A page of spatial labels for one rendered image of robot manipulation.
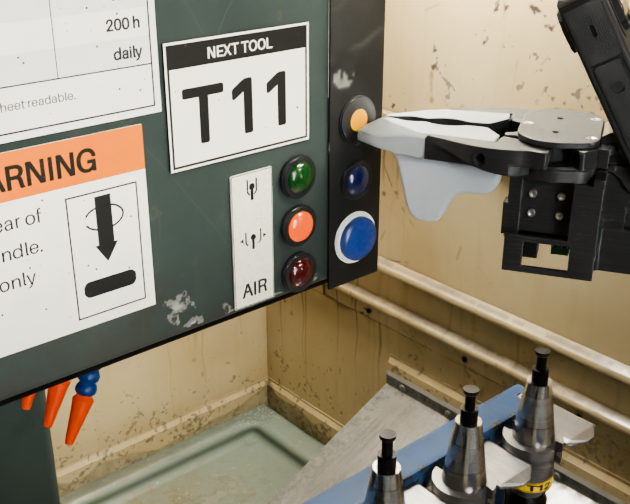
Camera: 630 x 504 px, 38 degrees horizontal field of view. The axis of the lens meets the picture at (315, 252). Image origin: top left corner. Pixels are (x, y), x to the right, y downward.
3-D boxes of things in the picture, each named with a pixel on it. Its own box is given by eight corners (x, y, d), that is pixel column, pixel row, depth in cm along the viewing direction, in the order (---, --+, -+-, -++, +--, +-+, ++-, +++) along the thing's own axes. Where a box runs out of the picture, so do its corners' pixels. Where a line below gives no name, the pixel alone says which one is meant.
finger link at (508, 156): (418, 167, 53) (576, 184, 50) (419, 141, 52) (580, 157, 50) (435, 144, 57) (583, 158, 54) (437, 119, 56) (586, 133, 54)
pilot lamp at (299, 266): (316, 284, 60) (316, 253, 59) (289, 294, 58) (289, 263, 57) (310, 281, 60) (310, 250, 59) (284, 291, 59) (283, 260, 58)
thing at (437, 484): (462, 471, 96) (464, 451, 95) (507, 502, 91) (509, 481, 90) (418, 495, 92) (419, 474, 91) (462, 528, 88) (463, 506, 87)
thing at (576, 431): (604, 433, 100) (605, 427, 100) (575, 453, 97) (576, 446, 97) (550, 406, 105) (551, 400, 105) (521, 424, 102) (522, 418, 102)
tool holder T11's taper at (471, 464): (463, 458, 94) (468, 402, 91) (496, 480, 90) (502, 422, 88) (431, 475, 91) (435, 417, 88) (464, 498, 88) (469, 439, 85)
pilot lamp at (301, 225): (316, 239, 58) (316, 206, 57) (289, 248, 57) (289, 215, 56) (310, 236, 59) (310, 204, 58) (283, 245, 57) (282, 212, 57)
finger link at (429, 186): (343, 219, 57) (493, 238, 54) (345, 127, 55) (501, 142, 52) (358, 202, 60) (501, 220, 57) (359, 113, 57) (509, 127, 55)
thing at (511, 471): (542, 475, 94) (543, 468, 93) (509, 497, 91) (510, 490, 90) (488, 444, 99) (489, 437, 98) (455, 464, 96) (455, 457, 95)
